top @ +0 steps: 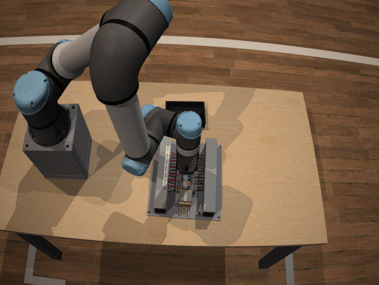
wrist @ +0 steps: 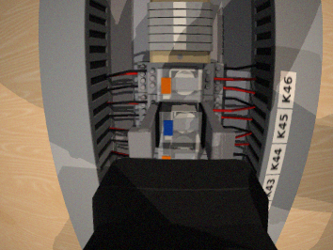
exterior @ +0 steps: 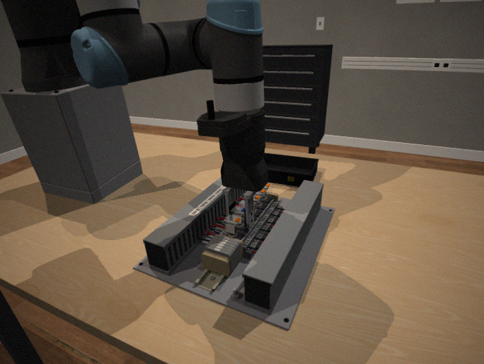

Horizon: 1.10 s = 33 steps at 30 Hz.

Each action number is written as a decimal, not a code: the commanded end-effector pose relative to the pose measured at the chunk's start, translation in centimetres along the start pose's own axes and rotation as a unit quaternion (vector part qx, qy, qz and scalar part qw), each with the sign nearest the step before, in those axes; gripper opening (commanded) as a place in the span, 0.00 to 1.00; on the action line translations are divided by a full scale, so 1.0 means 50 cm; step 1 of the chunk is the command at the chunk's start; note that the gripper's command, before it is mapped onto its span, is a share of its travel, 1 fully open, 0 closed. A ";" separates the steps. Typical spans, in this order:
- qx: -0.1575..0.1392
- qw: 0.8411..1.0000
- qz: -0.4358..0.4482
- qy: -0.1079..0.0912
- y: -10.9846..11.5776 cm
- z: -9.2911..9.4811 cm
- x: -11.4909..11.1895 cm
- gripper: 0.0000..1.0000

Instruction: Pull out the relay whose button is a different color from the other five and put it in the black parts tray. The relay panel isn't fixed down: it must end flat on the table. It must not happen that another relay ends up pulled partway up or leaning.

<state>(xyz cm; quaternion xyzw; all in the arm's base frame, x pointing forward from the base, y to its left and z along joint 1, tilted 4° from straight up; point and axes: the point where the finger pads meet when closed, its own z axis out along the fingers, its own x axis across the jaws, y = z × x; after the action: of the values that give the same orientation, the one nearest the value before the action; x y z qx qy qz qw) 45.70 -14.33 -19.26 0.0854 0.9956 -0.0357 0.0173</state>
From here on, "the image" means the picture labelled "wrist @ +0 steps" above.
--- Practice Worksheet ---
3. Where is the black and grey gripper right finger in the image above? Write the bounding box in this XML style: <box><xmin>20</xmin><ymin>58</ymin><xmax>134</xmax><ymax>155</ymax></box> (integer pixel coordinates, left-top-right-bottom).
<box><xmin>198</xmin><ymin>102</ymin><xmax>236</xmax><ymax>160</ymax></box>

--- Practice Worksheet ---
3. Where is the grey relay panel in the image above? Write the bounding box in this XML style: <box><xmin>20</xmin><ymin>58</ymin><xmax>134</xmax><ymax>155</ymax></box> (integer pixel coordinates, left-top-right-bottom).
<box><xmin>39</xmin><ymin>0</ymin><xmax>323</xmax><ymax>250</ymax></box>

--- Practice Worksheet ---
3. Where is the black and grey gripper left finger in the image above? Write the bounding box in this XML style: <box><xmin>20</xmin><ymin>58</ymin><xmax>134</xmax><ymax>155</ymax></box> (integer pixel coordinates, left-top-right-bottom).
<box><xmin>127</xmin><ymin>102</ymin><xmax>162</xmax><ymax>159</ymax></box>

